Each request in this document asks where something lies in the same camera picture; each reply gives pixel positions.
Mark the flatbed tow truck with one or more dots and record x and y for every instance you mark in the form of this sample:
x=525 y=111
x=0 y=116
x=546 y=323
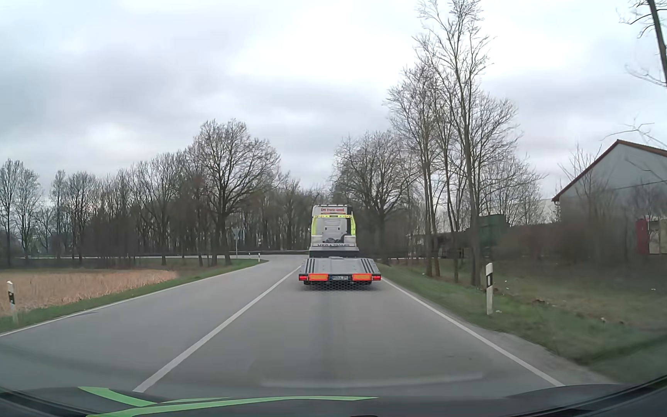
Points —
x=337 y=249

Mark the road sign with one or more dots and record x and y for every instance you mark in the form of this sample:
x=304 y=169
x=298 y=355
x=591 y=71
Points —
x=236 y=236

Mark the group of bare trees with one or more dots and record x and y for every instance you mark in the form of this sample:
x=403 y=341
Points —
x=449 y=174

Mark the grey asphalt road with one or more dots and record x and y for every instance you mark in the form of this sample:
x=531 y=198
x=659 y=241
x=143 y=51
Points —
x=322 y=341

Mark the green container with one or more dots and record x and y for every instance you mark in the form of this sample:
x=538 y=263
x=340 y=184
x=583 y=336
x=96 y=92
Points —
x=493 y=230

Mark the row of bare trees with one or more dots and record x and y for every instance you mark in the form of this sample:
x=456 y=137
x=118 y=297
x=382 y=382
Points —
x=154 y=214

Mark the road markings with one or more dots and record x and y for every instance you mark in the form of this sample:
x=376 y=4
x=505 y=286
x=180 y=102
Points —
x=206 y=339

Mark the car's own bonnet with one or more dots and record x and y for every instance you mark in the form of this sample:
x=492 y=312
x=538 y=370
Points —
x=333 y=407

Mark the bare bushes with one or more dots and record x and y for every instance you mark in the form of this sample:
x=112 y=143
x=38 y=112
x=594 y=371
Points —
x=571 y=237

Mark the grass verge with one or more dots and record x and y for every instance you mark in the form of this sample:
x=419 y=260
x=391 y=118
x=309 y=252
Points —
x=107 y=298
x=571 y=324

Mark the dry tan field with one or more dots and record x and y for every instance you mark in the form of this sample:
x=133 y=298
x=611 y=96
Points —
x=50 y=289

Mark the grey building with red roof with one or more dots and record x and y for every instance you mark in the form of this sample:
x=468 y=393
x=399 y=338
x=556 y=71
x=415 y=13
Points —
x=629 y=191

